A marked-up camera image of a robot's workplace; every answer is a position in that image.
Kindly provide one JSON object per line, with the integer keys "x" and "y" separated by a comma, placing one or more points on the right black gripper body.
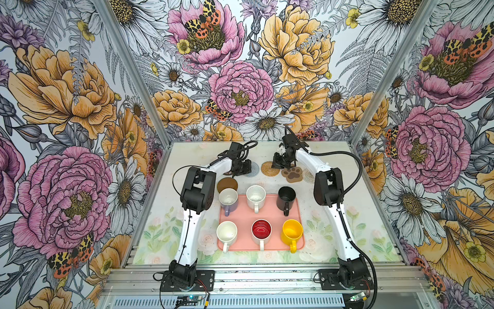
{"x": 283, "y": 161}

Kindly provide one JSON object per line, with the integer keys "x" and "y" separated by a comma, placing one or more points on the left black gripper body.
{"x": 244, "y": 167}

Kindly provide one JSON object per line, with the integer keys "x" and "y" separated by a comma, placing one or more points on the brown paw shaped coaster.
{"x": 293, "y": 174}

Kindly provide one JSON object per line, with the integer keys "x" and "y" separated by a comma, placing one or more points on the large plain wooden coaster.
{"x": 227, "y": 183}

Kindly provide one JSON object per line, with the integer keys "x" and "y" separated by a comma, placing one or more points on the tan rattan round coaster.
{"x": 268, "y": 170}

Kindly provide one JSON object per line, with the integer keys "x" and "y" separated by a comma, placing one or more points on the beige woven small coaster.
{"x": 308, "y": 176}

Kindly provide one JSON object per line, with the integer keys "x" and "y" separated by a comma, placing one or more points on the grey woven round coaster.
{"x": 255, "y": 170}

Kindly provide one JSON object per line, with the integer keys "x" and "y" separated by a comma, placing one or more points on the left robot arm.
{"x": 196, "y": 197}

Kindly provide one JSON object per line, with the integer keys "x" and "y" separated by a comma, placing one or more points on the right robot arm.
{"x": 329, "y": 192}

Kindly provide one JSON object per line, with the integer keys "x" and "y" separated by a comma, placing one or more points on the white speckled mug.
{"x": 256, "y": 196}

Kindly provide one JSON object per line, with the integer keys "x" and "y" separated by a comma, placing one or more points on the lavender mug white inside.
{"x": 229, "y": 200}

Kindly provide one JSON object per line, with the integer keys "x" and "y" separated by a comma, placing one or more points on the black mug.
{"x": 285, "y": 199}

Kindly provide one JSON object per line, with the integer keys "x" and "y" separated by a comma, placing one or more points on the red inside mug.
{"x": 261, "y": 233}

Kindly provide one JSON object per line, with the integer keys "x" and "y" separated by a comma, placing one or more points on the yellow mug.
{"x": 292, "y": 231}

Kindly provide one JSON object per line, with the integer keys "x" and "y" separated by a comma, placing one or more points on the green circuit board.
{"x": 188, "y": 301}

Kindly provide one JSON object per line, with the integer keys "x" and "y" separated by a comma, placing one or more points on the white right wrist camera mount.
{"x": 281, "y": 150}

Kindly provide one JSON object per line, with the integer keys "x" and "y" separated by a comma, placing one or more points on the aluminium front rail frame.
{"x": 271, "y": 286}

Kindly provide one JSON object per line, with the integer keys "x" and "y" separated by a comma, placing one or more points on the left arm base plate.
{"x": 198, "y": 281}

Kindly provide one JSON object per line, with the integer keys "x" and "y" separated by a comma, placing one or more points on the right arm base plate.
{"x": 334, "y": 279}

